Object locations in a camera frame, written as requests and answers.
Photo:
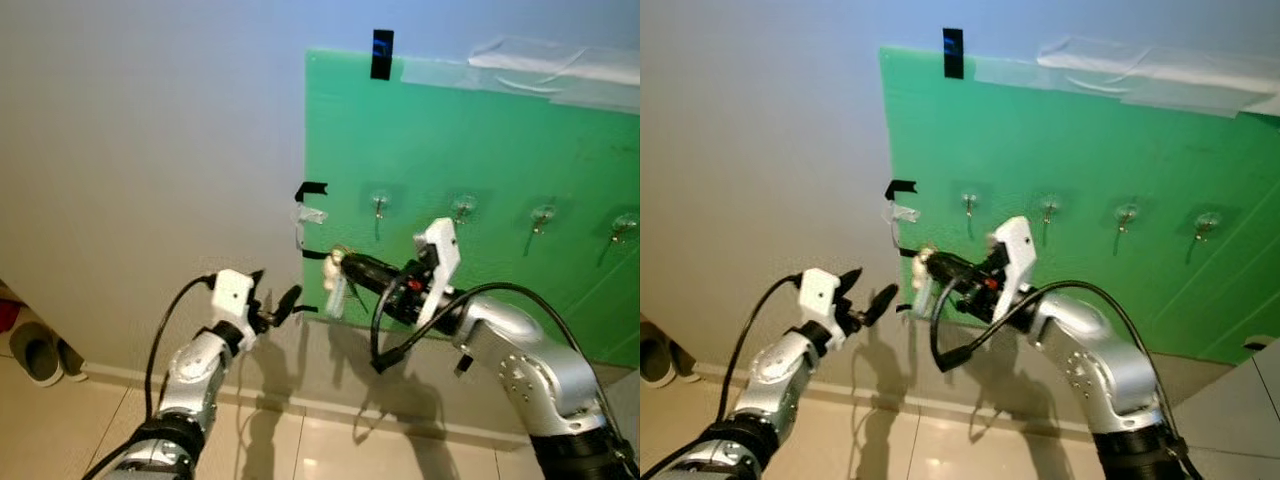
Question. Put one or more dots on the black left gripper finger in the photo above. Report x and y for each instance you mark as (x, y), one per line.
(256, 280)
(884, 302)
(289, 303)
(850, 281)

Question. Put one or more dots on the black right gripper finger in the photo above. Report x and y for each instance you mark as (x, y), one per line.
(955, 263)
(960, 282)
(372, 264)
(378, 283)

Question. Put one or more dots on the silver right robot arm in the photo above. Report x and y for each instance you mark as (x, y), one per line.
(1100, 352)
(530, 352)

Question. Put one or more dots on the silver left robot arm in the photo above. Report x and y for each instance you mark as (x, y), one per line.
(770, 372)
(190, 375)

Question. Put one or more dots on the clear suction hook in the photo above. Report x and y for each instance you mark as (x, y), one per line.
(1048, 207)
(625, 226)
(379, 202)
(543, 215)
(1127, 214)
(463, 207)
(968, 201)
(1207, 222)

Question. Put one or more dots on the small clear tape piece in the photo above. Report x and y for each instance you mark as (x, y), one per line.
(902, 212)
(311, 214)

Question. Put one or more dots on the green board with hooks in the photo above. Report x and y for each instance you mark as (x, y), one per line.
(1100, 150)
(520, 150)

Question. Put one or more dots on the grey felt slipper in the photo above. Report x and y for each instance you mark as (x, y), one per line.
(70, 360)
(658, 362)
(40, 355)

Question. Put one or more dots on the long clear tape strip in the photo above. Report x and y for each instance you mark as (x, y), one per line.
(1020, 72)
(1150, 62)
(560, 62)
(450, 72)

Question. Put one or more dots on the red plastic object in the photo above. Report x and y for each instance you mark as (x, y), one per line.
(8, 318)

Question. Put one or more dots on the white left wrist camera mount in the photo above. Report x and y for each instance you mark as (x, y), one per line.
(232, 295)
(820, 295)

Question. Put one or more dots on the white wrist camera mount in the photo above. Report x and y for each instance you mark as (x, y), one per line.
(1015, 258)
(232, 295)
(820, 295)
(440, 262)

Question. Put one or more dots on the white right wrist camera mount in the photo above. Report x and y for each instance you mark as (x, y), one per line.
(440, 262)
(1015, 258)

